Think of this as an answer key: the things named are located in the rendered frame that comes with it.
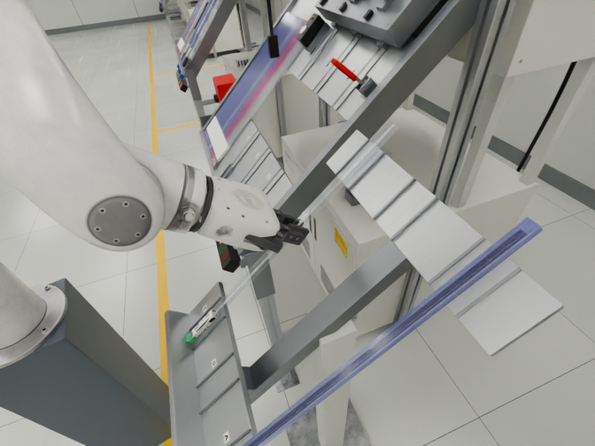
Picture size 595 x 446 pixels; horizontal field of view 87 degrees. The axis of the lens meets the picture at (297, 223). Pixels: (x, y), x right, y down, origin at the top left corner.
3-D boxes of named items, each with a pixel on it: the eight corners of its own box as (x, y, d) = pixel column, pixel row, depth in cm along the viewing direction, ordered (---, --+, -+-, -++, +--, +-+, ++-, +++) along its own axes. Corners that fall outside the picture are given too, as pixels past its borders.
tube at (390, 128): (192, 343, 57) (187, 342, 57) (191, 336, 58) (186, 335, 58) (398, 128, 43) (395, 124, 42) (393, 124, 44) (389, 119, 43)
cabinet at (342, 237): (348, 347, 128) (357, 244, 86) (291, 236, 177) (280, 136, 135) (476, 295, 142) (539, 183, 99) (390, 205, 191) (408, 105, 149)
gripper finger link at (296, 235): (281, 232, 43) (316, 242, 47) (274, 217, 45) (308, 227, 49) (269, 248, 44) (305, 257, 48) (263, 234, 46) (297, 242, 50)
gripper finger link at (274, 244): (273, 254, 39) (289, 241, 44) (227, 216, 40) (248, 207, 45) (268, 260, 40) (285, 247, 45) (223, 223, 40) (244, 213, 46)
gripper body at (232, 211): (208, 201, 34) (289, 225, 41) (197, 157, 41) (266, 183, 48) (181, 249, 37) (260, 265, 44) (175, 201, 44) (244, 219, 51)
